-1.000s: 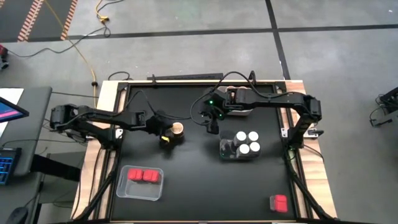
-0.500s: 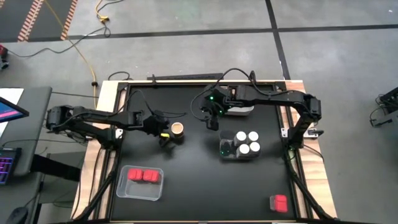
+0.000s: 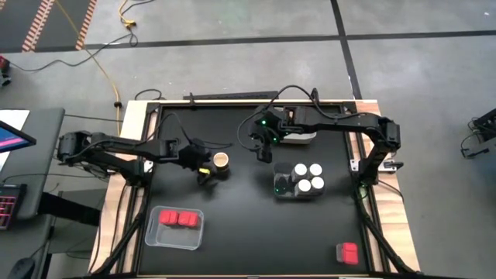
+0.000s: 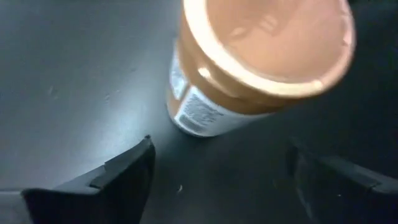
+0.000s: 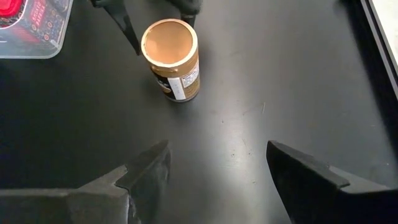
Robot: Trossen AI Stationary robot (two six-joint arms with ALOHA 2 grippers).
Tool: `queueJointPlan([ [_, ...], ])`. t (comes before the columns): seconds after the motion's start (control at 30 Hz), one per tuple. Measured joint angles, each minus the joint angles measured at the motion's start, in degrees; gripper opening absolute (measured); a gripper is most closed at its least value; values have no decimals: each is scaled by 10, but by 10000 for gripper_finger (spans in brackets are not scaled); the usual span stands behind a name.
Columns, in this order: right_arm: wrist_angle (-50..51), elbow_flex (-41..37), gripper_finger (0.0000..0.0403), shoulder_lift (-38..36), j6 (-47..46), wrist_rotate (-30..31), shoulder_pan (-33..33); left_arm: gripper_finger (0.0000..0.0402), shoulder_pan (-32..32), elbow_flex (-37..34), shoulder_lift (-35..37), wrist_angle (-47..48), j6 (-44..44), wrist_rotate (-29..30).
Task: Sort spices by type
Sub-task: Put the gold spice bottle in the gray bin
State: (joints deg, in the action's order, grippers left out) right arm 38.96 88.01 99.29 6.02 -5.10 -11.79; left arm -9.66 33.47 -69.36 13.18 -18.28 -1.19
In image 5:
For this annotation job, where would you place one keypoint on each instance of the gold-lid furikake seasoning jar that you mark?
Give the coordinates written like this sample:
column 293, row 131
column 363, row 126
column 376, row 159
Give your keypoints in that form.
column 171, row 59

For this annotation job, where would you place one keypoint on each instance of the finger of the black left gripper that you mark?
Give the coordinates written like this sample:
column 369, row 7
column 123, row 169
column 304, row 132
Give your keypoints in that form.
column 119, row 15
column 188, row 9

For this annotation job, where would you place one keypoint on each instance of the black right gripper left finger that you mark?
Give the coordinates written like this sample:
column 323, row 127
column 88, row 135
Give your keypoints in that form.
column 77, row 205

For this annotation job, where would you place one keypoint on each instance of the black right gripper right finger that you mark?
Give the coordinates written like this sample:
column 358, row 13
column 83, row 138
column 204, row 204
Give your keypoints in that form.
column 326, row 202

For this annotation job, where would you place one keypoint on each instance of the clear plastic bin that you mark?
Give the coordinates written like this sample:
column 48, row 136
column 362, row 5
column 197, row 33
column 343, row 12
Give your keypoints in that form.
column 62, row 37

